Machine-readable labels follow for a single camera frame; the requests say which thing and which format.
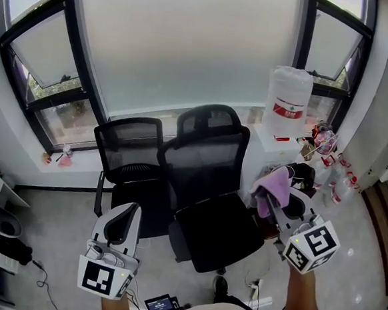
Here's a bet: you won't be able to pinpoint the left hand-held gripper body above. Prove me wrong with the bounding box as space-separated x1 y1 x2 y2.
75 238 144 303

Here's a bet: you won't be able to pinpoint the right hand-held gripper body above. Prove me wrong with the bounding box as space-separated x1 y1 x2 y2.
271 210 343 277

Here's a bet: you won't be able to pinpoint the purple cloth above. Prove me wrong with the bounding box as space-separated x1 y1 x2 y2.
248 164 293 221

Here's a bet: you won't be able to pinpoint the black mesh office chair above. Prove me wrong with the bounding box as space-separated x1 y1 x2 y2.
152 99 253 209

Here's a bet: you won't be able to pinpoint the person's right forearm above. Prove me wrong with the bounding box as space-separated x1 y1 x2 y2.
283 267 325 310

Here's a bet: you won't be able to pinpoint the black bag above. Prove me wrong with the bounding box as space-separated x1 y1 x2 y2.
277 161 318 195

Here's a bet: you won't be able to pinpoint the black chair armrest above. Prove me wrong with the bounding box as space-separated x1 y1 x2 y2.
165 221 195 265

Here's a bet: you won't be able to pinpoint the white water dispenser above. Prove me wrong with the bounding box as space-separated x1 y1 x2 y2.
248 124 305 181

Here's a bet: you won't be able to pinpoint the black office chair seat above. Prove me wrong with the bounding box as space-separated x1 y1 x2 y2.
169 188 269 278

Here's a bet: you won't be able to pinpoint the brown wooden panel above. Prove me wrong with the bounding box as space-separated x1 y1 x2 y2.
353 179 388 298

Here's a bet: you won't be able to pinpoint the pink clear plastic bag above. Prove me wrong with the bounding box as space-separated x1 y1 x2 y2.
312 122 340 157

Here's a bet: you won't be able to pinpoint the small black screen device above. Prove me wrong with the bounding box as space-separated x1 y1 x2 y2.
143 291 184 310

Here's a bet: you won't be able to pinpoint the low-back black mesh chair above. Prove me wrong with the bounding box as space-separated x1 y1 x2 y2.
85 113 185 241

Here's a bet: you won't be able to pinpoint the person's black shoe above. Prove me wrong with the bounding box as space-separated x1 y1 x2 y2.
212 274 231 305

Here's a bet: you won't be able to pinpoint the black bundle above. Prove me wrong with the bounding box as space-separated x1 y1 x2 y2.
0 225 36 267

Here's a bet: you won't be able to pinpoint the grey and white device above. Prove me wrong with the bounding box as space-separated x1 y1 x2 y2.
0 203 25 239

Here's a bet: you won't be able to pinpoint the person's black trousers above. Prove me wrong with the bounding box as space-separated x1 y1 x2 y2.
213 293 261 310

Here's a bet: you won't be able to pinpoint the white locker cabinet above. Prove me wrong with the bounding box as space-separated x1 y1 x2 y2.
340 46 388 191

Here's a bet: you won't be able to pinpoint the black framed window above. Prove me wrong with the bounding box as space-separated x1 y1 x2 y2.
0 0 378 180

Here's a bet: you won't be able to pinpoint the black cable with adapter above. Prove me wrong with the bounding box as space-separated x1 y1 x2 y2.
27 259 63 310

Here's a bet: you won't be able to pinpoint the white floor cable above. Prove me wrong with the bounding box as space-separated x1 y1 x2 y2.
243 253 274 291

